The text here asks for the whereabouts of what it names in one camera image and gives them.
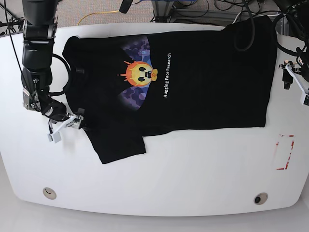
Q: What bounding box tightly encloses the table cable grommet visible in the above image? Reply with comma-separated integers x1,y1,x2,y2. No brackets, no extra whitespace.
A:
253,192,268,205
42,188,56,200

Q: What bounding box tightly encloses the left table cable grommet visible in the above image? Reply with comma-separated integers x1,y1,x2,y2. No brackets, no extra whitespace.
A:
42,188,56,200

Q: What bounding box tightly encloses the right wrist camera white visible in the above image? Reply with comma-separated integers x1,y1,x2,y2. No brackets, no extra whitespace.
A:
48,119,71,143

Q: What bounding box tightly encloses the red tape rectangle marking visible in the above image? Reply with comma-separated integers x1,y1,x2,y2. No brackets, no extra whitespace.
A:
273,134,295,170

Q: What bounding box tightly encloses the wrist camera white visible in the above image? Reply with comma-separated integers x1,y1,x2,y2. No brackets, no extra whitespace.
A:
285,64,309,106
48,119,71,143

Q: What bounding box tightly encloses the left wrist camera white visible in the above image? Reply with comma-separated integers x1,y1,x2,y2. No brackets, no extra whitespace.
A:
285,64,309,106

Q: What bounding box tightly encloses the black graphic T-shirt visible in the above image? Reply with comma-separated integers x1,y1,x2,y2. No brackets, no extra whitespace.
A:
62,14,278,165

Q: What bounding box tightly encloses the yellow cable on floor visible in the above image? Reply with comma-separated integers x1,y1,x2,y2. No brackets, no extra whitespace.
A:
77,11,119,26

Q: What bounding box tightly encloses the right table cable grommet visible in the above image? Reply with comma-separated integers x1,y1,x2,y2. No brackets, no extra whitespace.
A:
253,192,268,205

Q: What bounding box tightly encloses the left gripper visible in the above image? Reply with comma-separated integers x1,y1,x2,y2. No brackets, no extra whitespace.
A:
279,60,309,82

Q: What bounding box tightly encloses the aluminium frame stand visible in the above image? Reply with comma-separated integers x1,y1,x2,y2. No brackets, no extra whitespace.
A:
151,0,175,23

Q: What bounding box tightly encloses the black tripod leg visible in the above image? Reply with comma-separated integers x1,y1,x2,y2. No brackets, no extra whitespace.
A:
0,0,25,37

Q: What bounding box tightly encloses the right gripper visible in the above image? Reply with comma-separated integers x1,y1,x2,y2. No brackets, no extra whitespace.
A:
40,100,84,129

